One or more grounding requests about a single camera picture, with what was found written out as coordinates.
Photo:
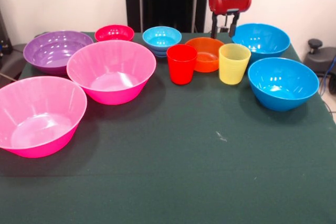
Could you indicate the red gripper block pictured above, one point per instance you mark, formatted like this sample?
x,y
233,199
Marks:
x,y
229,3

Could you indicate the orange bowl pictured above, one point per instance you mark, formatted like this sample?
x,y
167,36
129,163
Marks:
x,y
207,58

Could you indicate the stack of small blue bowls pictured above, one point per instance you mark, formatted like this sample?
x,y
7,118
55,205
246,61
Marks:
x,y
160,37

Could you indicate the yellow cup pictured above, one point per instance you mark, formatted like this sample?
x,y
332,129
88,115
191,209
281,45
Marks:
x,y
233,65

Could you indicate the large blue bowl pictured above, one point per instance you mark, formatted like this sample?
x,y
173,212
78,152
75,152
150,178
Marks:
x,y
262,37
283,82

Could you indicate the red cup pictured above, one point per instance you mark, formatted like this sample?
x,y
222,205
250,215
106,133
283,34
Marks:
x,y
181,66

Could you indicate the small crimson bowl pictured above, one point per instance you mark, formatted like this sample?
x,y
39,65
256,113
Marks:
x,y
114,32

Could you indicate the large pink bowl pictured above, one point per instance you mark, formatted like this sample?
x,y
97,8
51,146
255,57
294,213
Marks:
x,y
39,113
110,69

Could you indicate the dark green table cloth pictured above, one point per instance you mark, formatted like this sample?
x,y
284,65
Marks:
x,y
168,169

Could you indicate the purple bowl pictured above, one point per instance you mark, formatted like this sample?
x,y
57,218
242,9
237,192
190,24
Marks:
x,y
52,48

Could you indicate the black pedestal foot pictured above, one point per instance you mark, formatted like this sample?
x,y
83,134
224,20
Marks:
x,y
323,58
10,61

